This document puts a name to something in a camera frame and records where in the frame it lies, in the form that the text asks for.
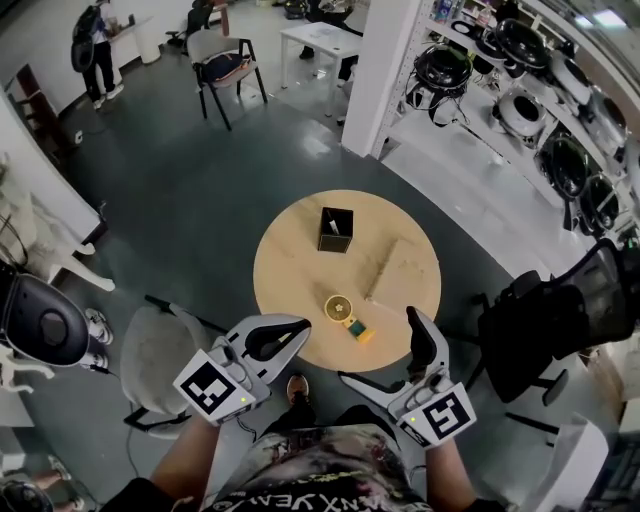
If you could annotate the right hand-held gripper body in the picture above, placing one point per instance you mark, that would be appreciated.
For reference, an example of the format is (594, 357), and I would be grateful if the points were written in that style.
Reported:
(445, 415)

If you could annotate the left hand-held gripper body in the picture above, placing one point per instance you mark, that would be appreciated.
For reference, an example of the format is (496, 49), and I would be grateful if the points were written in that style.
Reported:
(207, 387)

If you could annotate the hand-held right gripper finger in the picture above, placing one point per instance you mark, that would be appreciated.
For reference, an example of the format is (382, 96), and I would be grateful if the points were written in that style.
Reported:
(430, 350)
(372, 391)

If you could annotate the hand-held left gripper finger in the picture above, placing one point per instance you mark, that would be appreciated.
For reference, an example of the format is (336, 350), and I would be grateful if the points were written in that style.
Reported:
(239, 330)
(280, 365)

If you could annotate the yellow handheld mini fan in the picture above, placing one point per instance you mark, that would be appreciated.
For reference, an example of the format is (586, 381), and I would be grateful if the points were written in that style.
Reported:
(338, 307)

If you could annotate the person's left forearm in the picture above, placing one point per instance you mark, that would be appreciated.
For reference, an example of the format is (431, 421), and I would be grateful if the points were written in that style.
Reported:
(185, 460)

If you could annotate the person's right forearm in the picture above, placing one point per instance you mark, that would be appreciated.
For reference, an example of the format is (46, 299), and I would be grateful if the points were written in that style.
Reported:
(452, 475)

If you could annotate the white rectangular desk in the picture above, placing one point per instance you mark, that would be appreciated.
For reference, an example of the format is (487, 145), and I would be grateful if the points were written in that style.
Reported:
(325, 37)

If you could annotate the person's left sneaker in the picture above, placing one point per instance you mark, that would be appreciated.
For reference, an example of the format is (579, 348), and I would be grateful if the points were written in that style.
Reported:
(298, 390)

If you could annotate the person's black trousers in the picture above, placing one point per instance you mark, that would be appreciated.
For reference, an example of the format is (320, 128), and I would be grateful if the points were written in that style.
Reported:
(320, 415)

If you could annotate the grey upholstered armchair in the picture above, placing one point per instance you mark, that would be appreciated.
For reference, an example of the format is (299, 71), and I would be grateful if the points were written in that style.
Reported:
(150, 350)

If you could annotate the round wooden table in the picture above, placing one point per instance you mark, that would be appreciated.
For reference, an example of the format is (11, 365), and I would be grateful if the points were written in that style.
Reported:
(290, 260)

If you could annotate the person in black t-shirt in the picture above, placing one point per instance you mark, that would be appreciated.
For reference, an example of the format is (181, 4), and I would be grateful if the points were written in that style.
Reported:
(320, 470)

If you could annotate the black mesh office chair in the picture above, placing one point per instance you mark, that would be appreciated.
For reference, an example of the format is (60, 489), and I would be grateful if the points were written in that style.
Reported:
(540, 320)

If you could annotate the black square pen holder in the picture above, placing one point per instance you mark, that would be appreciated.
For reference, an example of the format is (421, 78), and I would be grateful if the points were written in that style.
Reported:
(334, 244)

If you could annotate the white cabinet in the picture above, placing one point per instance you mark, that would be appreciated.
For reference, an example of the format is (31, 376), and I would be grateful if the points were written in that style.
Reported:
(570, 465)

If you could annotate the white pen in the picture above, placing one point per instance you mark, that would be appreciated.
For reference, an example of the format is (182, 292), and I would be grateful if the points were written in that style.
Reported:
(333, 225)

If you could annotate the white carved console table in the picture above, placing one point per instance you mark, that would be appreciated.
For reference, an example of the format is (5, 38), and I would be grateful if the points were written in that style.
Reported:
(45, 250)

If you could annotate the shelf of white robot parts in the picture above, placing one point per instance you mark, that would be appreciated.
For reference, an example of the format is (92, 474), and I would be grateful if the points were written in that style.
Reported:
(562, 160)

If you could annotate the white metal shelf rack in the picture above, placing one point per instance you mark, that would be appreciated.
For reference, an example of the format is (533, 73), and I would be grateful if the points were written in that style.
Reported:
(480, 115)

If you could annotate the dark blue orange bag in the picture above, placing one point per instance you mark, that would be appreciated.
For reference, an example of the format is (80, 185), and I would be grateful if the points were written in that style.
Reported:
(225, 67)

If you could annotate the white pillar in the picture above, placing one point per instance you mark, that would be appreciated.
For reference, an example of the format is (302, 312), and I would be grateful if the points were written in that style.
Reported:
(380, 75)

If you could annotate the dark wooden rack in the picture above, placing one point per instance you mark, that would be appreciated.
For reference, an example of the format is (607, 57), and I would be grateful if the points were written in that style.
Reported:
(40, 105)

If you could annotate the white counter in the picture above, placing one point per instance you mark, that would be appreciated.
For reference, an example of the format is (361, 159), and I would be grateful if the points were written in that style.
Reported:
(137, 40)

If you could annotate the black swivel chair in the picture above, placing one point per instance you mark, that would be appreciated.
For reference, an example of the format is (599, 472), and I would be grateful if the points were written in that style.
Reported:
(192, 20)

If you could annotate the blue plastic bottle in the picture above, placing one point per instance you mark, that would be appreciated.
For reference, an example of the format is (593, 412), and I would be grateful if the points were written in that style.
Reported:
(443, 10)

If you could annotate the grey chair with black frame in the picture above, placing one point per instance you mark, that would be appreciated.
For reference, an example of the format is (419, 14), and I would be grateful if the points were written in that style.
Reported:
(212, 45)

